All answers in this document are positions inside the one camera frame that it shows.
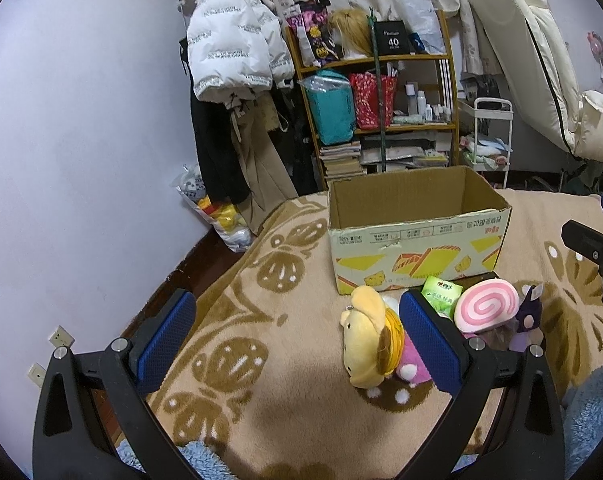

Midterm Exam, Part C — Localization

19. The blue fuzzy blanket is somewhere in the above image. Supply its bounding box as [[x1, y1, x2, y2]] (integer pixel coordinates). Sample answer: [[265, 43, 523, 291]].
[[563, 366, 603, 479]]

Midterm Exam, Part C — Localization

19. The open cardboard box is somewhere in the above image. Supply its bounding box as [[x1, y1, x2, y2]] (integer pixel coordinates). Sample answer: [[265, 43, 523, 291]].
[[327, 166, 512, 295]]

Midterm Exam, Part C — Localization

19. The wall power outlet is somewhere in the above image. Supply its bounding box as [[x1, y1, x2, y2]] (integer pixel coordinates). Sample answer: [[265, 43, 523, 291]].
[[49, 325, 75, 348]]

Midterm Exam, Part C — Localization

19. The pink bear plush toy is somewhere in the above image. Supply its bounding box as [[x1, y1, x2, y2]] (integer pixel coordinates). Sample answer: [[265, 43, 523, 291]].
[[380, 294, 434, 387]]

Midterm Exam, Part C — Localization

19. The green pole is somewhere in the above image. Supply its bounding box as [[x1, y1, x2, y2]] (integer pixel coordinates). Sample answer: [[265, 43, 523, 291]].
[[367, 6, 387, 174]]

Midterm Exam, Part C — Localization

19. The white rolling cart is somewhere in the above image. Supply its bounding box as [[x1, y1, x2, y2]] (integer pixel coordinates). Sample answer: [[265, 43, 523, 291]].
[[458, 98, 514, 188]]

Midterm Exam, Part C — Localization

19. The green tissue pack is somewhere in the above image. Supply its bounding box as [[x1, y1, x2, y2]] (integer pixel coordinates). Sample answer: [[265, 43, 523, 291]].
[[421, 276, 463, 318]]

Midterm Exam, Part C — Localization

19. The plastic bag of plushies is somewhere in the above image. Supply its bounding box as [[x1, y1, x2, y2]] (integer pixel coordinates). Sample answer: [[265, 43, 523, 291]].
[[172, 165, 254, 254]]

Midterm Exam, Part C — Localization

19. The pink swirl roll plush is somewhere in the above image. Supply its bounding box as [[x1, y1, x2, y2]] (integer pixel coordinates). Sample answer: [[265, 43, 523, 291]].
[[454, 278, 519, 334]]

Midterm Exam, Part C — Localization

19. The blonde wig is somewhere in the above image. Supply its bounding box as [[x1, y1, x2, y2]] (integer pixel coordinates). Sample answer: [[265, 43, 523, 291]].
[[329, 8, 373, 60]]

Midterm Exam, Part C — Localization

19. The beige trench coat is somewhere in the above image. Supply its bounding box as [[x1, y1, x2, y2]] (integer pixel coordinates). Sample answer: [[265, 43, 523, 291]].
[[231, 93, 298, 235]]

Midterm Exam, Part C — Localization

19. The cream folded mattress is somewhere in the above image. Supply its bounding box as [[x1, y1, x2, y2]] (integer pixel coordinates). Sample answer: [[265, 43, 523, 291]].
[[469, 0, 603, 162]]

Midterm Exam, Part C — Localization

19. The white puffer jacket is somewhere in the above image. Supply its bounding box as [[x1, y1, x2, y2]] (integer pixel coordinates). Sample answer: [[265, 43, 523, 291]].
[[187, 0, 295, 108]]

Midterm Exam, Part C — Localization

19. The red patterned bag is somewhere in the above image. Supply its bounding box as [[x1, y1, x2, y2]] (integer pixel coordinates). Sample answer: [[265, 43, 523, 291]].
[[348, 72, 398, 130]]

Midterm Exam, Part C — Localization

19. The black hanging coat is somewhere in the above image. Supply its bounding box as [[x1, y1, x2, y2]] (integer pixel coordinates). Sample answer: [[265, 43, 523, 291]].
[[179, 38, 251, 205]]

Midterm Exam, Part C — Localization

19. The teal bag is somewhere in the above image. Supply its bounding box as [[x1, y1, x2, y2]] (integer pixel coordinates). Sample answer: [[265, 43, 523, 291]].
[[300, 70, 356, 145]]

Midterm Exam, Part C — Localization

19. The yellow dog plush toy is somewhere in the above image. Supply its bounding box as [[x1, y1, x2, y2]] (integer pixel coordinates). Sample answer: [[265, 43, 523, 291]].
[[341, 285, 405, 389]]

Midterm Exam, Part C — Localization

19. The black box number 40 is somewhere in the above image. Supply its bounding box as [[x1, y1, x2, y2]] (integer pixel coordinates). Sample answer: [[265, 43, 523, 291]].
[[373, 20, 411, 56]]

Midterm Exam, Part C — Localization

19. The wooden bookshelf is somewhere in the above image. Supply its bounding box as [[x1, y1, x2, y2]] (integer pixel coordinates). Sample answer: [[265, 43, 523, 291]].
[[284, 10, 460, 171]]

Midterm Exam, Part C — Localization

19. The purple black plush toy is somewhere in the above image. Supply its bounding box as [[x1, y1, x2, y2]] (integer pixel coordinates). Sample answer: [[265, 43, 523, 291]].
[[509, 284, 545, 353]]

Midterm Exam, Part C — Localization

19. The stack of books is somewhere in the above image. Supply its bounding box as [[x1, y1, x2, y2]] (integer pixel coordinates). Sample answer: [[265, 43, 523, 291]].
[[319, 141, 365, 182]]

